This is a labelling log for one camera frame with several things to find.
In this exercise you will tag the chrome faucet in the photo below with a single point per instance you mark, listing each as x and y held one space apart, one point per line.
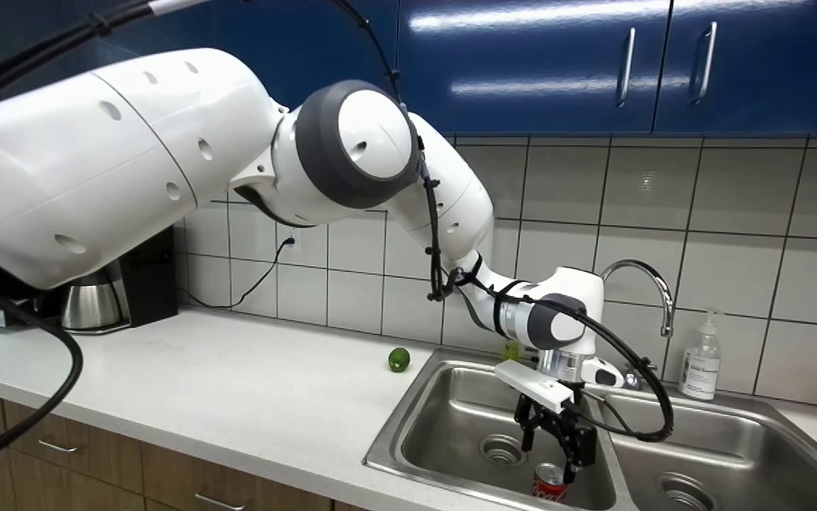
642 308

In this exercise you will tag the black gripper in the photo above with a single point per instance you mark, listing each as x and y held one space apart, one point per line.
567 429

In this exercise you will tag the blue upper cabinet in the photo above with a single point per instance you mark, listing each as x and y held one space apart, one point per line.
515 65

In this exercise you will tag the black coffee maker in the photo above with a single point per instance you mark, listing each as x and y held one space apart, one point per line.
150 280

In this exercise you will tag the stainless steel double sink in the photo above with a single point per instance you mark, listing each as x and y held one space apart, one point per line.
455 429

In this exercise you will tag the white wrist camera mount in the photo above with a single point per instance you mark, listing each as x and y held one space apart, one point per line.
552 392

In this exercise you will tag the green lime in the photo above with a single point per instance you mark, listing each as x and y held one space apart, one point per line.
397 358

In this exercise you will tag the red soda can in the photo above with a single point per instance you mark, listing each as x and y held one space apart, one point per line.
549 481

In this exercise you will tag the steel coffee carafe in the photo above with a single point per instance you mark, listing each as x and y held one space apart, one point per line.
91 305

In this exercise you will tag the clear soap pump bottle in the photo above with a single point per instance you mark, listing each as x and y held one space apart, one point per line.
702 360

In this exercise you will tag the wooden lower drawers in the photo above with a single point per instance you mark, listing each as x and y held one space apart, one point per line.
72 466

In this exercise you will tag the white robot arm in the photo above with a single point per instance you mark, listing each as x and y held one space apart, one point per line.
99 162

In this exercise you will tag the green dish soap bottle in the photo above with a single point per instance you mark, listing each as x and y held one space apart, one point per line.
515 351

